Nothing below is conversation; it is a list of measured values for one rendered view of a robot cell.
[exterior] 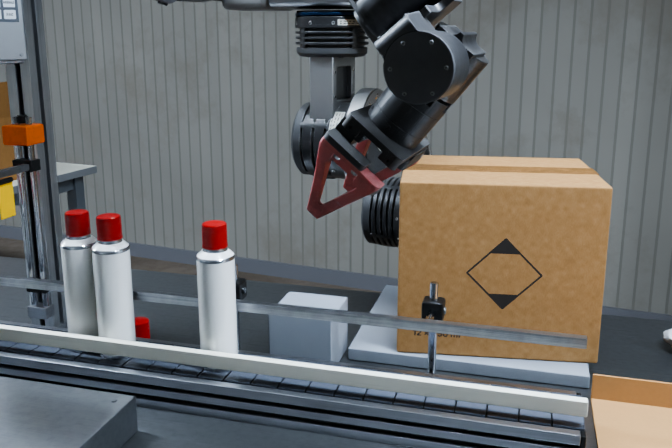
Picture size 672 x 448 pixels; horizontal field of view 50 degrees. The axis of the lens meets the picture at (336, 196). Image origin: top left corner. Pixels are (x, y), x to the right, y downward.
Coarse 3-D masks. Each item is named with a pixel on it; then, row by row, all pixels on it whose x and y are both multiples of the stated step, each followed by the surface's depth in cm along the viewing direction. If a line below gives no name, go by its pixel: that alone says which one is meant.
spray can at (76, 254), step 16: (80, 224) 101; (64, 240) 101; (80, 240) 101; (96, 240) 103; (64, 256) 101; (80, 256) 101; (64, 272) 102; (80, 272) 101; (64, 288) 103; (80, 288) 102; (80, 304) 102; (80, 320) 103; (96, 320) 104; (80, 352) 104
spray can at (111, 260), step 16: (96, 224) 99; (112, 224) 98; (112, 240) 99; (96, 256) 98; (112, 256) 98; (128, 256) 100; (96, 272) 99; (112, 272) 99; (128, 272) 101; (96, 288) 100; (112, 288) 99; (128, 288) 101; (96, 304) 101; (112, 304) 100; (128, 304) 101; (112, 320) 100; (128, 320) 101; (112, 336) 101; (128, 336) 102
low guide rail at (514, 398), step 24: (0, 336) 104; (24, 336) 103; (48, 336) 102; (72, 336) 101; (96, 336) 101; (168, 360) 97; (192, 360) 96; (216, 360) 95; (240, 360) 94; (264, 360) 94; (336, 384) 91; (360, 384) 90; (384, 384) 89; (408, 384) 88; (432, 384) 88; (456, 384) 87; (528, 408) 85; (552, 408) 84; (576, 408) 83
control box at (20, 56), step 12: (0, 24) 108; (12, 24) 110; (0, 36) 109; (12, 36) 110; (24, 36) 111; (0, 48) 109; (12, 48) 110; (24, 48) 111; (0, 60) 110; (12, 60) 111; (24, 60) 112
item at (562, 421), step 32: (32, 352) 104; (64, 352) 104; (256, 384) 95; (288, 384) 94; (320, 384) 94; (480, 384) 94; (480, 416) 87; (512, 416) 87; (544, 416) 87; (576, 416) 87
